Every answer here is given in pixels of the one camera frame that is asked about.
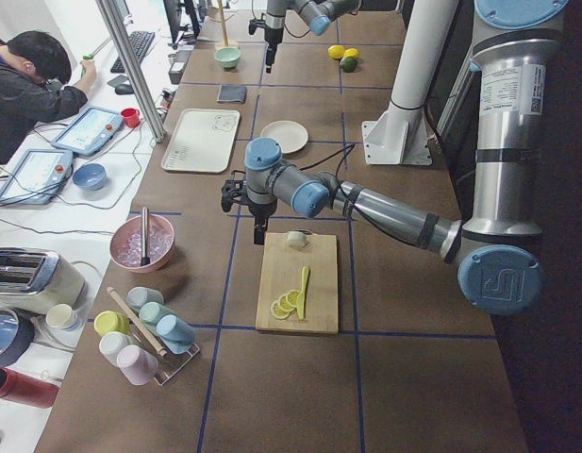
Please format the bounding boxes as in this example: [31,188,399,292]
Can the teach pendant near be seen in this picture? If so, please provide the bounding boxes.
[0,149,75,206]

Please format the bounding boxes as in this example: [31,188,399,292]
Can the white bear tray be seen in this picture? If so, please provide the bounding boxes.
[160,109,241,174]

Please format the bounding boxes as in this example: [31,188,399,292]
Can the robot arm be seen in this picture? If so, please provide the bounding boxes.
[258,0,362,74]
[222,1,569,315]

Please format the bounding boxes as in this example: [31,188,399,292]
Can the cream steel toaster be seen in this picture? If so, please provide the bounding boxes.
[0,247,85,314]

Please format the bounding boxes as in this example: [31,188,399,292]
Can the yellow-green plastic knife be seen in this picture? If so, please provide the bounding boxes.
[296,266,310,320]

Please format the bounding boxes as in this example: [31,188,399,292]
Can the cream round plate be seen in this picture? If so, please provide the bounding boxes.
[260,120,308,154]

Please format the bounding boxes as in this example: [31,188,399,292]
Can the black keyboard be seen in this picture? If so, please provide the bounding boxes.
[110,31,155,74]

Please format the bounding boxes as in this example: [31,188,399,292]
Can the mint green cup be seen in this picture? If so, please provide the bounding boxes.
[139,301,174,334]

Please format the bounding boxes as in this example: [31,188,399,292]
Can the blue bowl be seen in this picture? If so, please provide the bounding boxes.
[73,163,108,192]

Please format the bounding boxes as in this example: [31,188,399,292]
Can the folded grey cloth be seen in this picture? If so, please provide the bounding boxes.
[217,84,247,104]

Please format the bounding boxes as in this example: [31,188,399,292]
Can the wooden cutting board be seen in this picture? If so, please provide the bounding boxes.
[256,233,339,334]

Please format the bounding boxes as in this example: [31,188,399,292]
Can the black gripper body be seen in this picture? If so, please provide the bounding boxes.
[248,201,276,231]
[264,27,284,61]

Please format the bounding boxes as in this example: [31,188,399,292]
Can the lemon slice near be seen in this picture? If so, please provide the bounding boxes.
[270,301,292,320]

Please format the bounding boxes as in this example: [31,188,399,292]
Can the pink bowl with ice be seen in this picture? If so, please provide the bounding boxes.
[109,214,175,274]

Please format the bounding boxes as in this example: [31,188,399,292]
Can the lemon slice middle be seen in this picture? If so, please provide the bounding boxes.
[278,294,295,312]

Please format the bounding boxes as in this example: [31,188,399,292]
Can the red mug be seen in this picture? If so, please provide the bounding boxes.
[120,108,141,128]

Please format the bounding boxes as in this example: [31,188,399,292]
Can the yellow cup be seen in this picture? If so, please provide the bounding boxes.
[93,310,130,337]

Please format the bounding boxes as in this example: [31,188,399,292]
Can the steel black-tipped tongs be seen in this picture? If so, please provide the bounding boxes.
[140,207,150,267]

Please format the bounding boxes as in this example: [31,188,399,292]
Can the grey cup in rack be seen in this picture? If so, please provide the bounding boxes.
[126,286,164,311]

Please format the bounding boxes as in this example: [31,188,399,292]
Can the teach pendant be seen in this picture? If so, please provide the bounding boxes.
[50,106,123,157]
[0,149,75,206]

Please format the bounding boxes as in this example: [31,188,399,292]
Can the yellow lemon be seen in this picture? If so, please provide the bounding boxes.
[327,44,345,60]
[342,47,359,59]

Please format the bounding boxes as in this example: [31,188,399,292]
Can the teach pendant far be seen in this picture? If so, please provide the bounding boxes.
[50,106,123,157]

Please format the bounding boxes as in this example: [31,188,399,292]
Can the wooden mug tree stand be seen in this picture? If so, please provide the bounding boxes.
[212,0,240,50]

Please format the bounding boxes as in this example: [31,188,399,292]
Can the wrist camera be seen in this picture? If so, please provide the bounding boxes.
[221,170,248,212]
[248,18,266,35]

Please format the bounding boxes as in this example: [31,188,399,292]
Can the white wire cup rack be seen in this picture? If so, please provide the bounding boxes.
[130,325,200,386]

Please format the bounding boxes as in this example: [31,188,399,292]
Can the lemon slice far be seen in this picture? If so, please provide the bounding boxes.
[286,290,301,309]

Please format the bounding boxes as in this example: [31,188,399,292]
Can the aluminium frame post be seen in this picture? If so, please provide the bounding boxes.
[96,0,166,143]

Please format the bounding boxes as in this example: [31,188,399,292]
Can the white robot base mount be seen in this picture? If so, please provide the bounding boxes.
[362,0,458,165]

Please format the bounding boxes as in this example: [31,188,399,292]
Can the pink cup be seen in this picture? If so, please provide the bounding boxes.
[117,344,158,385]

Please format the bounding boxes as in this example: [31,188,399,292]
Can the light blue cup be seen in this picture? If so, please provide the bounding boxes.
[157,314,196,355]

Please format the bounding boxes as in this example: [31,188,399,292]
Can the cream blue-striped cup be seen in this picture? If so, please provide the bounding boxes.
[45,304,81,331]

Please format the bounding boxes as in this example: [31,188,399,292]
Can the white cup in rack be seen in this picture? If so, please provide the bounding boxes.
[99,331,139,366]

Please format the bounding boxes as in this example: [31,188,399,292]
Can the mint green bowl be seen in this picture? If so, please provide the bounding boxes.
[214,46,241,70]

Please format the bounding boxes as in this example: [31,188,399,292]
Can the seated person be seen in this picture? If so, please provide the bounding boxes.
[0,31,97,165]

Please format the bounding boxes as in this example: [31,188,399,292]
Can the lemon slice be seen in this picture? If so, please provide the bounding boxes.
[278,294,295,312]
[286,290,301,309]
[270,301,292,320]

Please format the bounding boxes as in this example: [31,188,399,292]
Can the black computer mouse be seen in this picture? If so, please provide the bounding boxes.
[114,83,134,95]

